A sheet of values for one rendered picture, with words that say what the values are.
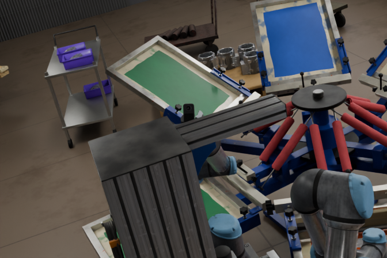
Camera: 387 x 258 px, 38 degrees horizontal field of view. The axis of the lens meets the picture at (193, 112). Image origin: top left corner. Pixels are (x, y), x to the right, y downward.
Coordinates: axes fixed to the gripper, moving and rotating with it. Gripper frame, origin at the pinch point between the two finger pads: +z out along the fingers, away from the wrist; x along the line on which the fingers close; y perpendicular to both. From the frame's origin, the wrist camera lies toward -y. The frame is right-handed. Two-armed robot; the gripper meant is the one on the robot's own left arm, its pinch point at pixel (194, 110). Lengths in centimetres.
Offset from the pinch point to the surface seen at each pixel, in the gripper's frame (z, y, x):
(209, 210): 24, 73, 1
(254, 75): 384, 149, 22
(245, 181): 35, 61, 21
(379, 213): -12, 46, 82
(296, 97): 74, 29, 50
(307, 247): -20, 60, 50
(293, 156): 58, 60, 48
